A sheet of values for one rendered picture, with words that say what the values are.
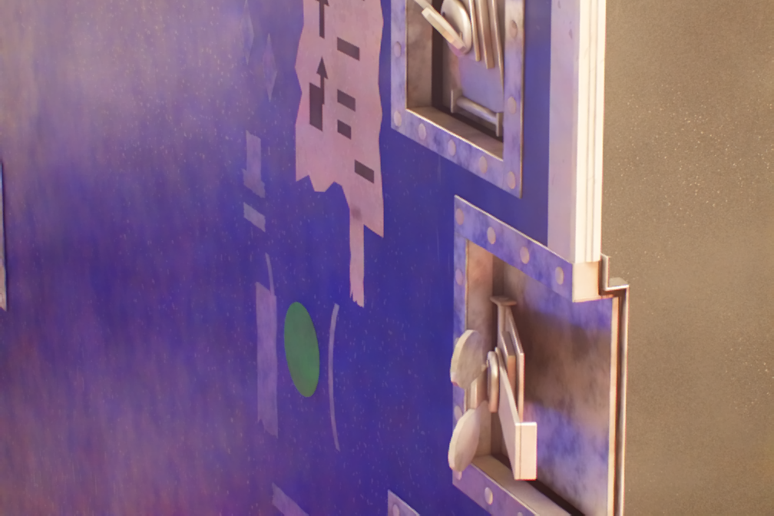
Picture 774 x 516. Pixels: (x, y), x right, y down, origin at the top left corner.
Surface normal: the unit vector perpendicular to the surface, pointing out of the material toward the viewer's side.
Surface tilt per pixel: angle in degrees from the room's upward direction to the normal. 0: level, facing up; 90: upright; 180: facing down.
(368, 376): 90
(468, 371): 96
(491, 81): 97
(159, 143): 90
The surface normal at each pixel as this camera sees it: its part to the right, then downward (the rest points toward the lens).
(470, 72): -0.91, 0.23
